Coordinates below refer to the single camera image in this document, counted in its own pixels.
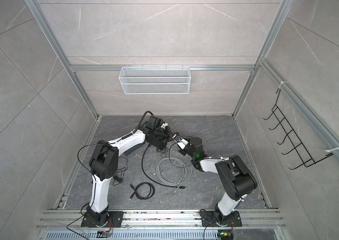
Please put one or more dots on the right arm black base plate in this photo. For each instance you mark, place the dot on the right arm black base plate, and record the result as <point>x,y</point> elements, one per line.
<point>214,219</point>

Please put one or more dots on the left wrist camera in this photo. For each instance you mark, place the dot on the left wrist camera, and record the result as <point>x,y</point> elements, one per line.
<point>163,126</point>

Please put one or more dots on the black wire hook rack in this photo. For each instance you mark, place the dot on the black wire hook rack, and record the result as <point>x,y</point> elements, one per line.
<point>305,159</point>

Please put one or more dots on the flat dark grey network switch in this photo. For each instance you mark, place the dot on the flat dark grey network switch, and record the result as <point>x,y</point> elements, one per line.
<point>129,151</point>

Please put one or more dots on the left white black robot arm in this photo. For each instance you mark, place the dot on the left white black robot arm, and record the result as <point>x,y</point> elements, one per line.
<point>105,159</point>

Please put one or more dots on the white wire mesh basket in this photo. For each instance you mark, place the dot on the white wire mesh basket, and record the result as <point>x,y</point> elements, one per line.
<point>155,80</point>

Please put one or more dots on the black power adapter with cable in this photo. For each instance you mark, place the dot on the black power adapter with cable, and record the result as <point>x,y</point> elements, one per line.
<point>166,149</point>

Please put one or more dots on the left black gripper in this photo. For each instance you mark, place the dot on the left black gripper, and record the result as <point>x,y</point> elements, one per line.
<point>168,130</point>

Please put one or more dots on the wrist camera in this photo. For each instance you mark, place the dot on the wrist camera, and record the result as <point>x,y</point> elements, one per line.
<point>163,126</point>
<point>181,142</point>

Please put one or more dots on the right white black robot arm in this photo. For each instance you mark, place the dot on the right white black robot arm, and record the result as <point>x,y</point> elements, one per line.
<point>237,180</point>

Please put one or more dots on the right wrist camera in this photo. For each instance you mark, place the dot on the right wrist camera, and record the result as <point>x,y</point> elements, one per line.
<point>181,142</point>

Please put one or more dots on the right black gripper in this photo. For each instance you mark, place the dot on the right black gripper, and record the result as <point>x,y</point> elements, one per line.
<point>183,152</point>

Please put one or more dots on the aluminium mounting rail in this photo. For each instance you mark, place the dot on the aluminium mounting rail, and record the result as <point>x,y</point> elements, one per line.
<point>167,219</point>

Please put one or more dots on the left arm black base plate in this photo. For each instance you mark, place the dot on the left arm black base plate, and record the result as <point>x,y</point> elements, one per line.
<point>109,219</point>

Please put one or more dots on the ribbed black network switch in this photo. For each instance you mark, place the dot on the ribbed black network switch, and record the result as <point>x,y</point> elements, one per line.
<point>159,143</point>

